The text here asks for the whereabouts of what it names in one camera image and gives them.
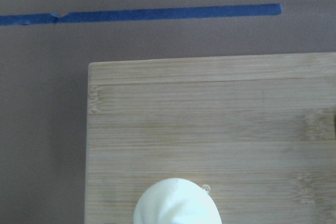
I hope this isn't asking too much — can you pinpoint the white steamed bun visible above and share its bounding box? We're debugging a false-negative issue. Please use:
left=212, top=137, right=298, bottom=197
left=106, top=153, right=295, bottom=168
left=133, top=178, right=222, bottom=223

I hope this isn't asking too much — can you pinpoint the bamboo cutting board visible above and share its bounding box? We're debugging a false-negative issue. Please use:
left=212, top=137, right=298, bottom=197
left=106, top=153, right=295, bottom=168
left=85, top=52, right=335, bottom=223

